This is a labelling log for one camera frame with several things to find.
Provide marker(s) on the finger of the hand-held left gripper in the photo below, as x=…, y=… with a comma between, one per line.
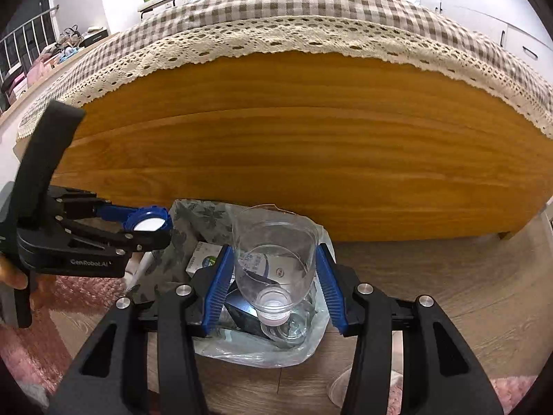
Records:
x=110, y=214
x=112, y=235

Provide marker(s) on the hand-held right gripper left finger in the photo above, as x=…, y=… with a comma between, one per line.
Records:
x=218, y=285

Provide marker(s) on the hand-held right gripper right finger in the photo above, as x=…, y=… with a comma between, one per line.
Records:
x=330, y=289

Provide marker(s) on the white carton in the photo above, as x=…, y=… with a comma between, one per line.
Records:
x=203, y=261

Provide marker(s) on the dark blue box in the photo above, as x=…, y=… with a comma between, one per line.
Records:
x=242, y=311

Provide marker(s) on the blue lid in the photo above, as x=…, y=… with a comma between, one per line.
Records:
x=149, y=224

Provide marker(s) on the clear plastic container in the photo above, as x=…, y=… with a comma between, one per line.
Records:
x=302, y=320

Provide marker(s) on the clear plastic bottle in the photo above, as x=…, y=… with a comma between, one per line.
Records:
x=276, y=259

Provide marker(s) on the floral grey trash bin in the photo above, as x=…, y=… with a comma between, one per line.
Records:
x=203, y=220

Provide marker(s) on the person's left hand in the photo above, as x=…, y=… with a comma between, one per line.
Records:
x=13, y=274

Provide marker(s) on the pink fluffy rug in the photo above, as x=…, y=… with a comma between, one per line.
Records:
x=77, y=294

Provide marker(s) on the pile of windowsill clutter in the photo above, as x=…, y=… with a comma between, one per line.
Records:
x=52, y=58

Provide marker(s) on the black box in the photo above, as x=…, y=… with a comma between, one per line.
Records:
x=96, y=38

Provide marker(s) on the metal window railing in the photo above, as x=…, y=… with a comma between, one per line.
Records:
x=26, y=39

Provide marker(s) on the wooden bed with checkered sheet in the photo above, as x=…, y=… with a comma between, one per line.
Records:
x=281, y=2

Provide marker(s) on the black frame bedside table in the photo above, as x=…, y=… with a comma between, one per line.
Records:
x=162, y=2

